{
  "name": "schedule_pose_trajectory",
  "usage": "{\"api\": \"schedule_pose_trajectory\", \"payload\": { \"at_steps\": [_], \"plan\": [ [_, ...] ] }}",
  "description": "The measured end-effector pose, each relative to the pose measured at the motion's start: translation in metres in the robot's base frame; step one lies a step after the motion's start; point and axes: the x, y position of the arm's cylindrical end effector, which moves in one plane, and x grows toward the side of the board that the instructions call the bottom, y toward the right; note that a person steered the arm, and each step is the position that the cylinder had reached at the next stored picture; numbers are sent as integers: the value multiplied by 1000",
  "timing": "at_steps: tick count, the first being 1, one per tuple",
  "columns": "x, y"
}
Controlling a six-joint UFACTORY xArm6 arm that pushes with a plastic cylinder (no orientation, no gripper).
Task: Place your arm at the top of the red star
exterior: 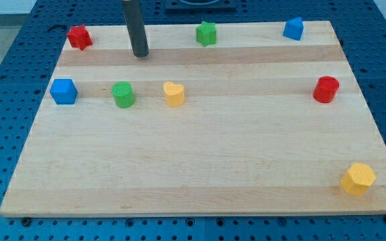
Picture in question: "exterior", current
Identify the green star block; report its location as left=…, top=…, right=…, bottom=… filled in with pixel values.
left=196, top=21, right=217, bottom=47

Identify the red star block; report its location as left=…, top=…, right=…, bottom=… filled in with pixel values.
left=66, top=25, right=93, bottom=50

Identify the yellow heart block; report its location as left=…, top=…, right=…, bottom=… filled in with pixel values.
left=163, top=82, right=185, bottom=107

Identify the light wooden board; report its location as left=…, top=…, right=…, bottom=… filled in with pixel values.
left=0, top=21, right=386, bottom=218

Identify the green cylinder block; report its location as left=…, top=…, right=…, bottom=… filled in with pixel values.
left=111, top=82, right=135, bottom=108

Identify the blue cube block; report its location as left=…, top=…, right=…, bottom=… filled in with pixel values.
left=50, top=79, right=78, bottom=104

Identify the blue triangular block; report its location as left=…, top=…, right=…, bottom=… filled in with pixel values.
left=283, top=17, right=304, bottom=41

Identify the red cylinder block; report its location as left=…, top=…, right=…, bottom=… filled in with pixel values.
left=312, top=76, right=340, bottom=103

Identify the yellow hexagon block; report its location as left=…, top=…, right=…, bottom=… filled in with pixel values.
left=340, top=163, right=377, bottom=196

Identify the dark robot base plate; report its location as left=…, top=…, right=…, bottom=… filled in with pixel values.
left=164, top=0, right=237, bottom=11

